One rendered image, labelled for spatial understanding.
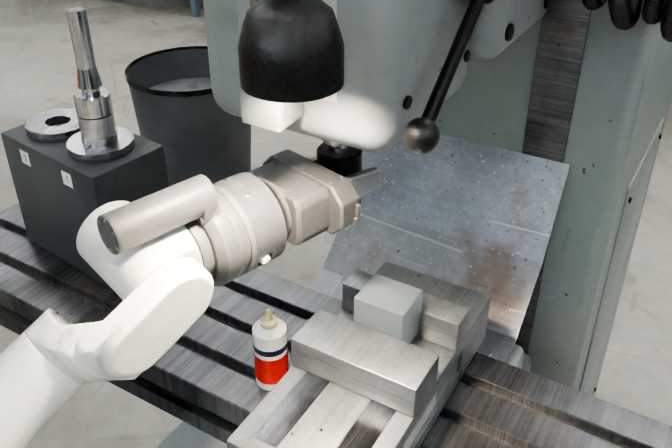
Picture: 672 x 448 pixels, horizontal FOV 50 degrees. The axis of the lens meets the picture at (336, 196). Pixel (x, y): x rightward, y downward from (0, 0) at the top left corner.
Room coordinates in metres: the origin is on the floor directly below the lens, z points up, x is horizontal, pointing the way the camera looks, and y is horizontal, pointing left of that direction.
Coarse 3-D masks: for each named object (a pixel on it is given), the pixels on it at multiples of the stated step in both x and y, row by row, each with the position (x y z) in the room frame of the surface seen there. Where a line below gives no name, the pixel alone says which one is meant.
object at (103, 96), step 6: (78, 90) 0.90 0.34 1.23; (102, 90) 0.90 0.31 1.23; (108, 90) 0.90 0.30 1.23; (78, 96) 0.87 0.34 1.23; (84, 96) 0.87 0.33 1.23; (90, 96) 0.87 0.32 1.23; (96, 96) 0.87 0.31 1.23; (102, 96) 0.88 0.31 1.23; (108, 96) 0.88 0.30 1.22; (78, 102) 0.87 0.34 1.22; (84, 102) 0.86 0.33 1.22; (90, 102) 0.86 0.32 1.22; (96, 102) 0.87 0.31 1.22; (102, 102) 0.87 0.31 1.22
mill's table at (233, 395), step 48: (0, 240) 0.94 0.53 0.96; (0, 288) 0.81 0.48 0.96; (48, 288) 0.81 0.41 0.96; (96, 288) 0.81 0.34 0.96; (240, 288) 0.82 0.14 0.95; (288, 288) 0.81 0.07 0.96; (192, 336) 0.71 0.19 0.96; (240, 336) 0.71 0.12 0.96; (288, 336) 0.71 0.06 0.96; (144, 384) 0.67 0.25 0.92; (192, 384) 0.63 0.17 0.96; (240, 384) 0.63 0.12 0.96; (480, 384) 0.64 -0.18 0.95; (528, 384) 0.63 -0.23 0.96; (432, 432) 0.56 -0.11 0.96; (480, 432) 0.57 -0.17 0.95; (528, 432) 0.56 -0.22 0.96; (576, 432) 0.56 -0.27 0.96; (624, 432) 0.56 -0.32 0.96
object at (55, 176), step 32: (32, 128) 0.92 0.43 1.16; (64, 128) 0.92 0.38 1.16; (32, 160) 0.89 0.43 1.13; (64, 160) 0.85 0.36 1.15; (96, 160) 0.84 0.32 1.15; (128, 160) 0.85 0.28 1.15; (160, 160) 0.89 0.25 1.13; (32, 192) 0.91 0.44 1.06; (64, 192) 0.85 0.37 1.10; (96, 192) 0.81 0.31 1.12; (128, 192) 0.84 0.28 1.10; (32, 224) 0.92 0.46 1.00; (64, 224) 0.86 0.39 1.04; (64, 256) 0.88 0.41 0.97
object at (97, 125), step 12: (84, 108) 0.86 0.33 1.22; (96, 108) 0.87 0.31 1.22; (108, 108) 0.88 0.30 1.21; (84, 120) 0.87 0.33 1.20; (96, 120) 0.87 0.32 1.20; (108, 120) 0.88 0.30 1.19; (84, 132) 0.87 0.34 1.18; (96, 132) 0.87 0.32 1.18; (108, 132) 0.87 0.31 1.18; (84, 144) 0.87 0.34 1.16; (96, 144) 0.86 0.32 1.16; (108, 144) 0.87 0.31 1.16
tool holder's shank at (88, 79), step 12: (72, 12) 0.88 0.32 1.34; (84, 12) 0.88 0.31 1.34; (72, 24) 0.88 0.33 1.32; (84, 24) 0.88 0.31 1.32; (72, 36) 0.88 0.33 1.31; (84, 36) 0.88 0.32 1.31; (84, 48) 0.88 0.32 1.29; (84, 60) 0.88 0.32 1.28; (84, 72) 0.88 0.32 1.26; (96, 72) 0.89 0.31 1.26; (84, 84) 0.87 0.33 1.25; (96, 84) 0.88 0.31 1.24
